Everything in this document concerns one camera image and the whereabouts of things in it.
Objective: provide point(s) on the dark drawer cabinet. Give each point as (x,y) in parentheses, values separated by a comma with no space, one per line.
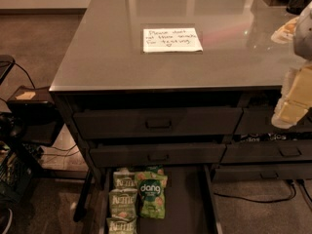
(105,67)

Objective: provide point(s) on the black crate on floor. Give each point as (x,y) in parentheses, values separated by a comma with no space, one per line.
(17,167)

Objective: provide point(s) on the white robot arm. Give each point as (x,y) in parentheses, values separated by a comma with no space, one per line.
(299,32)

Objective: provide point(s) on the green kettle chip bag top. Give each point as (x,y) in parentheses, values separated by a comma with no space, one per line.
(124,179)

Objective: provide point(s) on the open bottom left drawer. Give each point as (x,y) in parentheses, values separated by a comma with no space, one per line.
(190,204)

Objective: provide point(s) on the green dang rice chip bag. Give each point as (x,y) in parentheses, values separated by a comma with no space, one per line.
(151,190)

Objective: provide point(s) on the dark snack bags in drawer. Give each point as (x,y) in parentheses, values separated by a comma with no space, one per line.
(275,137)

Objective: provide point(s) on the bottom right drawer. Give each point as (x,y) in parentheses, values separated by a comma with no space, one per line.
(257,172)

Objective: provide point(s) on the middle left drawer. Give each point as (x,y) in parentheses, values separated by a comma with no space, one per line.
(157,154)

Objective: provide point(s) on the black side stand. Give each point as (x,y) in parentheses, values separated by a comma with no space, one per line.
(39,114)

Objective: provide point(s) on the green kettle chip bag bottom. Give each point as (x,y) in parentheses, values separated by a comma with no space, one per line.
(121,226)

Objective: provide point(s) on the middle right drawer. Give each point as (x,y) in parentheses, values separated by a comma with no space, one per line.
(268,151)

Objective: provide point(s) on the green kettle chip bag middle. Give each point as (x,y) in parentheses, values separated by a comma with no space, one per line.
(122,203)

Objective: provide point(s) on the top right drawer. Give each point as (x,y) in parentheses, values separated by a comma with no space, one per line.
(257,120)

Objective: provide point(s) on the top left drawer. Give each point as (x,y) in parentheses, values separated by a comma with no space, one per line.
(157,122)

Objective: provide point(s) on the green kettle chip bag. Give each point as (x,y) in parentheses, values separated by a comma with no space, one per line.
(124,179)
(121,226)
(122,203)

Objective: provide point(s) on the white handwritten paper note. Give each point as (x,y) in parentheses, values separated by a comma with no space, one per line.
(168,40)

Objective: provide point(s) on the green chip bag behind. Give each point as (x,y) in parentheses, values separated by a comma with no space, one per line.
(157,169)

